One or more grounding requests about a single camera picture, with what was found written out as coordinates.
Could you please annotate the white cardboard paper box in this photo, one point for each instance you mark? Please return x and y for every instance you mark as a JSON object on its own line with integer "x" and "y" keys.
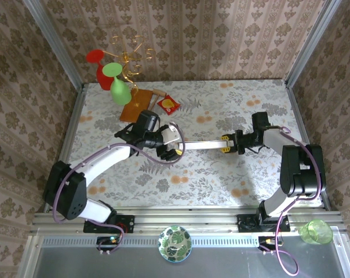
{"x": 202, "y": 144}

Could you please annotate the red snack packet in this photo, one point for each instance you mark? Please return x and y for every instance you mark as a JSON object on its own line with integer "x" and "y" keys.
{"x": 168, "y": 105}

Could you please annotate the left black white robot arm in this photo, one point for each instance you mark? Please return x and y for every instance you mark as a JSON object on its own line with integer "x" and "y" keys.
{"x": 67, "y": 191}

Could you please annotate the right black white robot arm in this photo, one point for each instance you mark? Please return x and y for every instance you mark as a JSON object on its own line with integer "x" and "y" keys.
{"x": 299, "y": 173}

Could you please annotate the brown wooden base board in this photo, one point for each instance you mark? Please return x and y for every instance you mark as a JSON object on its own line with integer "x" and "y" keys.
{"x": 131, "y": 111}

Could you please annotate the floral table cloth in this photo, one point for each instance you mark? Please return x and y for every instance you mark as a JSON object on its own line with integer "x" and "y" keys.
{"x": 192, "y": 188}

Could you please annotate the small wooden mallet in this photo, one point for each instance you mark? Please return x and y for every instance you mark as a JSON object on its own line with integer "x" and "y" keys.
{"x": 159, "y": 93}

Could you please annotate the green plastic wine glass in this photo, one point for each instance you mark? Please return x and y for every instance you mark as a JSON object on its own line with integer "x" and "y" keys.
{"x": 120, "y": 91}

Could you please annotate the red plastic wine glass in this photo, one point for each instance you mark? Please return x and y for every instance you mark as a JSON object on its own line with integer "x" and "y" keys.
{"x": 101, "y": 78}

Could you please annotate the green leaf pattern bowl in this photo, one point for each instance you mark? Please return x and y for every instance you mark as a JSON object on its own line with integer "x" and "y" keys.
{"x": 175, "y": 244}

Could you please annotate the right black connector board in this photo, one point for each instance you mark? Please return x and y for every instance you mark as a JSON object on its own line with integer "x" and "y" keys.
{"x": 266, "y": 242}

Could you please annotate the black connector board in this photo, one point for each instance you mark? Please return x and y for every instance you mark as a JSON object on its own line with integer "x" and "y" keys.
{"x": 266, "y": 242}
{"x": 105, "y": 242}

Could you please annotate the left black connector board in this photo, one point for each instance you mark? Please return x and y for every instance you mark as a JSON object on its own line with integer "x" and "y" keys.
{"x": 105, "y": 242}

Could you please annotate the grey metal shelf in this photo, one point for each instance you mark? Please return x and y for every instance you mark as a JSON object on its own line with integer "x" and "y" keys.
{"x": 221, "y": 263}

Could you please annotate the green transparent plastic cup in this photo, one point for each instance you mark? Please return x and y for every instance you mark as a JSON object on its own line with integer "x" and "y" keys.
{"x": 317, "y": 233}

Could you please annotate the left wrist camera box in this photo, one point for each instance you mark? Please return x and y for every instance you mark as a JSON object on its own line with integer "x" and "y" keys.
{"x": 170, "y": 134}

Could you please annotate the aluminium side rail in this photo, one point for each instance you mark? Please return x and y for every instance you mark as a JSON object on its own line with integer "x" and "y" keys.
{"x": 299, "y": 116}
{"x": 70, "y": 127}

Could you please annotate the long aluminium mounting rail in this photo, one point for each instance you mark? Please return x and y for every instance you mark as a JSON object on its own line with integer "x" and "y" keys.
{"x": 186, "y": 220}

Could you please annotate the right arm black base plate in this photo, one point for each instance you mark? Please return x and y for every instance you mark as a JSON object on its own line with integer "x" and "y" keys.
{"x": 246, "y": 224}

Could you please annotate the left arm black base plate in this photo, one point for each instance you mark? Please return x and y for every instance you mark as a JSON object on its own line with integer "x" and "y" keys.
{"x": 128, "y": 224}

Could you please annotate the aluminium frame post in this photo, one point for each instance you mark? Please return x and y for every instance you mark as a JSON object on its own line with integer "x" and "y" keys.
{"x": 55, "y": 43}
{"x": 311, "y": 43}

